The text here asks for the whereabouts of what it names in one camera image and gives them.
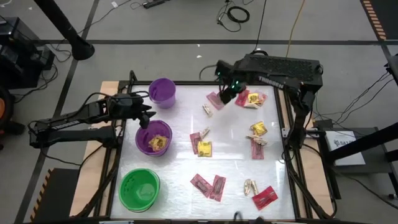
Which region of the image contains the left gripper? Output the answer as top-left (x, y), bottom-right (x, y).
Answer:
top-left (107, 93), bottom-right (157, 130)

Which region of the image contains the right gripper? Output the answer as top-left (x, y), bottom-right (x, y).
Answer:
top-left (215, 61), bottom-right (249, 105)

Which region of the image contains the red candy pack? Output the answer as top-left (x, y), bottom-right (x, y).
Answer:
top-left (234, 89), bottom-right (251, 108)
top-left (251, 185), bottom-right (279, 212)

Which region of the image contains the yellow candy pack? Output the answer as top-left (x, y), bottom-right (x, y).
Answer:
top-left (147, 134), bottom-right (169, 152)
top-left (197, 141), bottom-right (213, 158)
top-left (250, 121), bottom-right (269, 137)
top-left (247, 92), bottom-right (261, 105)

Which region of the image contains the clear pink candy pack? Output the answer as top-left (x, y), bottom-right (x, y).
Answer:
top-left (256, 91), bottom-right (269, 106)

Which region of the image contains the green halloween bucket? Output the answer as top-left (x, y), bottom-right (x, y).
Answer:
top-left (118, 167), bottom-right (161, 213)

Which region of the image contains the purple halloween bucket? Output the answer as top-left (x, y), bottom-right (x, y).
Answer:
top-left (134, 119), bottom-right (174, 157)
top-left (148, 77), bottom-right (177, 110)

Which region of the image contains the black perforated control box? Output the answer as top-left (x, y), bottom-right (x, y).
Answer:
top-left (242, 53), bottom-right (324, 91)

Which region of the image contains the wooden board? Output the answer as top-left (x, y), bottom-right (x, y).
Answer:
top-left (277, 81), bottom-right (336, 219)
top-left (68, 80), bottom-right (129, 218)

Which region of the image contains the black pole stand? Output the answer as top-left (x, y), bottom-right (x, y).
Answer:
top-left (33, 0), bottom-right (96, 61)

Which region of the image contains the black power strip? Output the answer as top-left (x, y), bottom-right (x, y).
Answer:
top-left (142, 0), bottom-right (166, 9)

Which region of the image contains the hazard striped floor mat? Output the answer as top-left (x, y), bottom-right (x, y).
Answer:
top-left (29, 167), bottom-right (81, 223)
top-left (359, 0), bottom-right (398, 41)

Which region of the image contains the white paper booklet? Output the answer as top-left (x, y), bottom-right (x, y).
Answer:
top-left (324, 129), bottom-right (367, 167)

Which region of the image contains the orange black wheeled device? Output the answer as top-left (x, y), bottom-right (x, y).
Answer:
top-left (0, 85), bottom-right (26, 151)

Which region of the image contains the black equipment cart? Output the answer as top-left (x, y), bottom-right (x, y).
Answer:
top-left (0, 16), bottom-right (56, 90)

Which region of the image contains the black metal beam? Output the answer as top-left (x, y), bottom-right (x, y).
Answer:
top-left (326, 122), bottom-right (398, 163)

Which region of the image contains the black side table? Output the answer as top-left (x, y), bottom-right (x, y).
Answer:
top-left (312, 119), bottom-right (398, 197)

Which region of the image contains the black power cable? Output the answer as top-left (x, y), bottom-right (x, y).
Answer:
top-left (253, 0), bottom-right (268, 53)

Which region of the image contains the coiled black cable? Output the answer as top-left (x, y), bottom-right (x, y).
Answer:
top-left (216, 0), bottom-right (251, 33)

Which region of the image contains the yellow power cable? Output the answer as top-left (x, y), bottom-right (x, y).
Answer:
top-left (285, 0), bottom-right (307, 58)

